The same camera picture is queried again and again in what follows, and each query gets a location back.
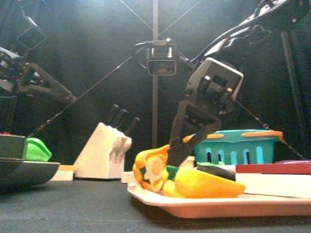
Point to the yellow toy squash half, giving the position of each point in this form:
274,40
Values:
151,171
206,185

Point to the white round container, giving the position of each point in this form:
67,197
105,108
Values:
189,162

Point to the green toy vegetable piece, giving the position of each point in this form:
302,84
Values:
207,164

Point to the dark toy eggplant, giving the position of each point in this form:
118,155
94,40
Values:
219,171

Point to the vertical metal pole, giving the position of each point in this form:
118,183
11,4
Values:
155,106

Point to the small white block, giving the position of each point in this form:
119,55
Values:
127,177

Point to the bright green toy piece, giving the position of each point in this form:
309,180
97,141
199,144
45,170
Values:
38,150

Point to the white toy knife block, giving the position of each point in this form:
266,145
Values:
101,154

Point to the dark green box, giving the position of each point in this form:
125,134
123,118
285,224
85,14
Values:
13,147

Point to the pink plastic tray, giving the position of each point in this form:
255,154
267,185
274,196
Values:
227,207

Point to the purple toy piece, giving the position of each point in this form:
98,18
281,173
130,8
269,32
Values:
294,162

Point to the red and white box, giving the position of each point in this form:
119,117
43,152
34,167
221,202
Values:
275,183

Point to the black toy pan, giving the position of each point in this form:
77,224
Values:
25,173

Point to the white block with yellow top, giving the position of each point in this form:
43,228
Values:
65,174

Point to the overhead camera on tripod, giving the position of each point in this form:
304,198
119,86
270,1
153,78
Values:
162,65

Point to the dark metal frame bar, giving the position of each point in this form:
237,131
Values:
293,91

